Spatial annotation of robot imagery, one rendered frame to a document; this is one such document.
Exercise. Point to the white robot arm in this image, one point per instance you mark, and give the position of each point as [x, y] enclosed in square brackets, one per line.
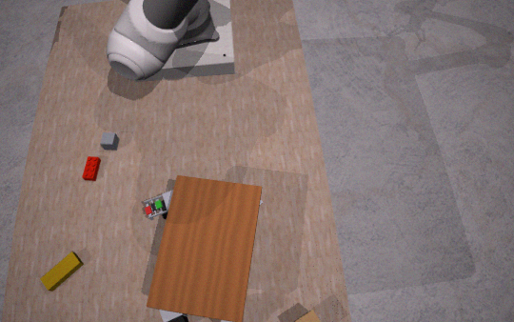
[149, 31]

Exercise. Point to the red toy building brick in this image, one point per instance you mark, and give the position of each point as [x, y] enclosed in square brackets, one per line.
[91, 168]

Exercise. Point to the yellow rectangular block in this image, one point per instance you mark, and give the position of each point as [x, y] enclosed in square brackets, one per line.
[62, 271]

